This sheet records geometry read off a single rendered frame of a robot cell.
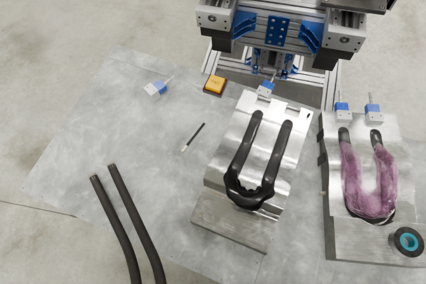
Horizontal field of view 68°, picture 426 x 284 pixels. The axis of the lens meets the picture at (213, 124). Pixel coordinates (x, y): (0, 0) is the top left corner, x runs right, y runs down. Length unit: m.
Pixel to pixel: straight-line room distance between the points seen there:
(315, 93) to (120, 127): 1.21
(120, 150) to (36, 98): 1.43
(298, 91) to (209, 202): 1.14
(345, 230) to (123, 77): 1.00
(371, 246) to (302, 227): 0.21
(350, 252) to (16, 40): 2.71
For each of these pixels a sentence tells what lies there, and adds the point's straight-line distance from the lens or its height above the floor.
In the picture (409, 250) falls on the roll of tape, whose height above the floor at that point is 0.94.
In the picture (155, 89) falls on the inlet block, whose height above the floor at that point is 0.85.
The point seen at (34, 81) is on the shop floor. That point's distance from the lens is 2.67.
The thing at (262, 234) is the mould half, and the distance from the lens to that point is 1.04.
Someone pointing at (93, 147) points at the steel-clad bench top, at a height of 0.80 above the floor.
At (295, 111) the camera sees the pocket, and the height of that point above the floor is 0.86.
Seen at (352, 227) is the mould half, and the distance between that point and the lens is 1.05.
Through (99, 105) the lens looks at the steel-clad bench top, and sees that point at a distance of 1.35.
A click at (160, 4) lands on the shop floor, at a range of 2.78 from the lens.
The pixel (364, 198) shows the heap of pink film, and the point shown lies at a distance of 1.10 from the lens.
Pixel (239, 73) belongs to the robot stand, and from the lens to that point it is 2.04.
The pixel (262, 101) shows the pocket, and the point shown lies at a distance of 1.19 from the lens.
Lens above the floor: 1.89
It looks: 65 degrees down
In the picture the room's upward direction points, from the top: 7 degrees counter-clockwise
